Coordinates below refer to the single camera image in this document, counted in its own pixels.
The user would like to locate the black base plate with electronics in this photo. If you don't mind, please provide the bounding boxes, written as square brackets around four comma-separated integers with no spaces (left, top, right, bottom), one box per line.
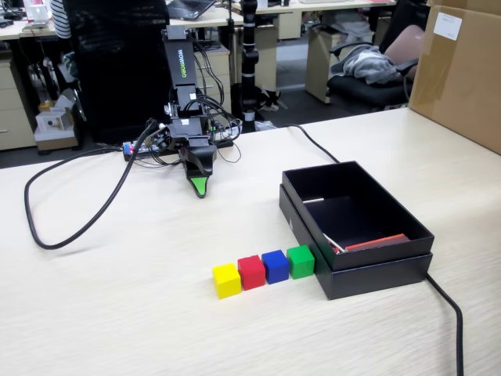
[122,139,236,162]

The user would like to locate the grey crumpled clothing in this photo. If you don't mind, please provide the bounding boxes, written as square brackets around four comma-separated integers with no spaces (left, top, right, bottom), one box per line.
[330,45,404,85]

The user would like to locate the blue wooden cube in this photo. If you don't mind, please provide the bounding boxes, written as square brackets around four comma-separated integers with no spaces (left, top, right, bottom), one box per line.
[261,249,290,284]

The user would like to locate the white cardboard box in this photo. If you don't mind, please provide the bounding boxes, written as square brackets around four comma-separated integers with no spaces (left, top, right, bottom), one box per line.
[33,108,79,152]

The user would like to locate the large brown cardboard box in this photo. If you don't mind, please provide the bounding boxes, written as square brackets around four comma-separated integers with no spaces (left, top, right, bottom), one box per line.
[408,0,501,156]

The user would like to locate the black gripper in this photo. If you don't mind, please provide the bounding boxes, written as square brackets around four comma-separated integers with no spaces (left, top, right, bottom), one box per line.
[170,116,218,200]

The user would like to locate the black white floor item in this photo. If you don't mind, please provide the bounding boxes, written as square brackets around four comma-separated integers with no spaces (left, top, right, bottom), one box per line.
[256,88,291,114]

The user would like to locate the green wooden cube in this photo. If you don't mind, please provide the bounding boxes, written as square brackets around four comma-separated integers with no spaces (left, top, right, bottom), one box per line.
[286,244,315,280]

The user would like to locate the beige office desk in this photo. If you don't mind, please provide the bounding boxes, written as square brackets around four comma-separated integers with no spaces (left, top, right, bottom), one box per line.
[0,20,74,41]
[168,5,294,31]

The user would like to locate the yellow wooden cube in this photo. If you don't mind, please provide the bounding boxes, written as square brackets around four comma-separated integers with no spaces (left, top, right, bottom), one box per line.
[212,262,242,300]

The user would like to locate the red wooden cube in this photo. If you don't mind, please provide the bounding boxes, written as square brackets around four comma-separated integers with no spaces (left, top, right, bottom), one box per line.
[237,255,266,291]

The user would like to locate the thick black power cable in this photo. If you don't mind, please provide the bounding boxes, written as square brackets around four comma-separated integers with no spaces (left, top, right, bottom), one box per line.
[279,124,465,376]

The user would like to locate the black mesh office chair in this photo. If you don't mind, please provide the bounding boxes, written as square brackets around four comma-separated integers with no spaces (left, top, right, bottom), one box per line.
[62,0,177,144]

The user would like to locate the black open cardboard box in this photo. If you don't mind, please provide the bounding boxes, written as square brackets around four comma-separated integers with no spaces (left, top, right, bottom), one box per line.
[281,159,436,272]

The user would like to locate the small wrist camera board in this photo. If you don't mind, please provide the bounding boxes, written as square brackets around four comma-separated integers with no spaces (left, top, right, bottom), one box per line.
[142,125,171,152]

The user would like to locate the thick black camera cable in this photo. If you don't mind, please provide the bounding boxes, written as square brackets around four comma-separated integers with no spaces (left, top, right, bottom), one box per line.
[23,119,157,251]

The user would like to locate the open black laptop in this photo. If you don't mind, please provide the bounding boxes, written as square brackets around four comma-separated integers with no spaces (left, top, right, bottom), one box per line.
[166,0,216,20]

